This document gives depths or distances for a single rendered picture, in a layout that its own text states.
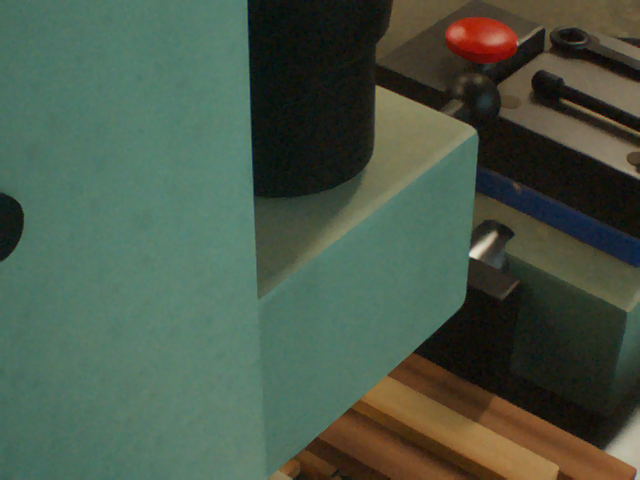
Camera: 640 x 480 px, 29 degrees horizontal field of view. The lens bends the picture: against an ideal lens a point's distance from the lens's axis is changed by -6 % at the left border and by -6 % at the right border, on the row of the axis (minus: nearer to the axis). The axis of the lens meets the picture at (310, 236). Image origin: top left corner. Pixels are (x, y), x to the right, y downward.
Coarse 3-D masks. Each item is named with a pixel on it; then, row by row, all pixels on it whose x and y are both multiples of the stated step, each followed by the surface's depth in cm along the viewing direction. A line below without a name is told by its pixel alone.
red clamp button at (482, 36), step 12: (456, 24) 52; (468, 24) 52; (480, 24) 52; (492, 24) 52; (456, 36) 51; (468, 36) 51; (480, 36) 51; (492, 36) 51; (504, 36) 51; (456, 48) 51; (468, 48) 51; (480, 48) 51; (492, 48) 51; (504, 48) 51; (516, 48) 52; (468, 60) 51; (480, 60) 51; (492, 60) 51
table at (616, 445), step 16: (512, 384) 53; (528, 384) 53; (512, 400) 52; (528, 400) 52; (544, 400) 52; (560, 400) 52; (624, 400) 52; (544, 416) 51; (560, 416) 51; (576, 416) 51; (592, 416) 51; (608, 416) 51; (624, 416) 51; (576, 432) 51; (592, 432) 51; (608, 432) 51; (624, 432) 51; (608, 448) 50; (624, 448) 50
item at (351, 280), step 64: (384, 128) 38; (448, 128) 38; (320, 192) 35; (384, 192) 35; (448, 192) 37; (256, 256) 33; (320, 256) 33; (384, 256) 36; (448, 256) 39; (320, 320) 34; (384, 320) 37; (320, 384) 36
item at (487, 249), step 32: (480, 256) 50; (480, 288) 43; (512, 288) 43; (448, 320) 45; (480, 320) 44; (512, 320) 44; (416, 352) 47; (448, 352) 46; (480, 352) 45; (512, 352) 46; (480, 384) 46
